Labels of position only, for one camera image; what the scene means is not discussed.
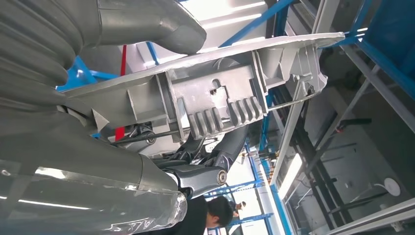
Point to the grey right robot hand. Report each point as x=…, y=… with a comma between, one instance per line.
x=81, y=181

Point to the person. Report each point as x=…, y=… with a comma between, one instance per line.
x=194, y=217
x=240, y=207

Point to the red barrier belt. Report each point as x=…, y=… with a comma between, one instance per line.
x=121, y=65

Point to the ceiling light panel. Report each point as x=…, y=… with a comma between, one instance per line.
x=290, y=176

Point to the round white ceiling device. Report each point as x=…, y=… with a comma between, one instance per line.
x=392, y=187

